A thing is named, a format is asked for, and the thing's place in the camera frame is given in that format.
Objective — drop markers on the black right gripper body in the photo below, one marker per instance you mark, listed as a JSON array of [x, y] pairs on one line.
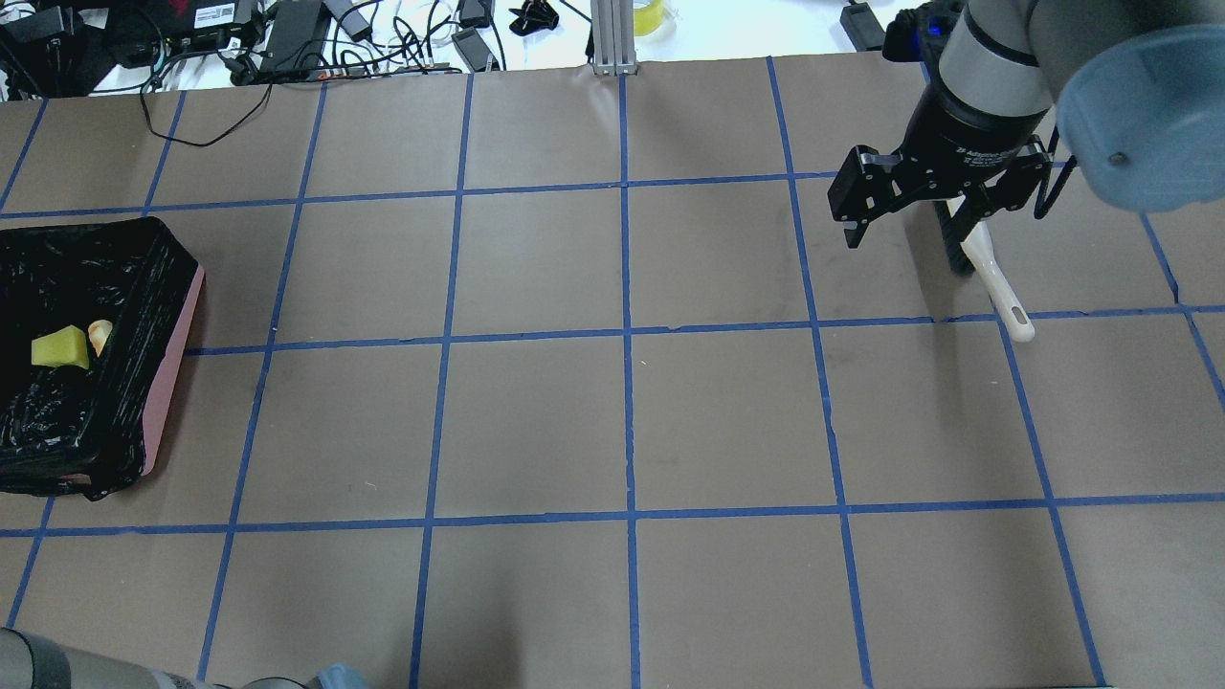
[[967, 131]]

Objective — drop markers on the white brush black bristles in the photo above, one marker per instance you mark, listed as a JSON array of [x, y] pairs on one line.
[[972, 253]]

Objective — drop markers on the curved croissant bread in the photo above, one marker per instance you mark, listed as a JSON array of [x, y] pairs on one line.
[[98, 334]]

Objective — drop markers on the yellow green sponge piece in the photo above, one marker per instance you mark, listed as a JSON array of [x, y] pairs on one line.
[[68, 347]]

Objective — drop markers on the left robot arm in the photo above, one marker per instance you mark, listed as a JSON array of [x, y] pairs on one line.
[[32, 661]]

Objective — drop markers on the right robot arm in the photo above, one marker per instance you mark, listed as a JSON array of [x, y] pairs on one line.
[[1132, 89]]

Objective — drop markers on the bin with black bag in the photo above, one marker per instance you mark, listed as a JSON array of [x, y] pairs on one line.
[[74, 432]]

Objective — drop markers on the black adapter on bench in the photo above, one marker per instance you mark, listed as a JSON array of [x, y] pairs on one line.
[[862, 28]]

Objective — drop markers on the yellow tape roll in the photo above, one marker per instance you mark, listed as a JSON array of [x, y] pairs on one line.
[[651, 18]]

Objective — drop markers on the black laptop power brick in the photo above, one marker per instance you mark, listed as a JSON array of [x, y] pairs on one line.
[[292, 50]]

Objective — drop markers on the aluminium frame post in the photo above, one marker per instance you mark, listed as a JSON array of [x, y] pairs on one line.
[[613, 38]]

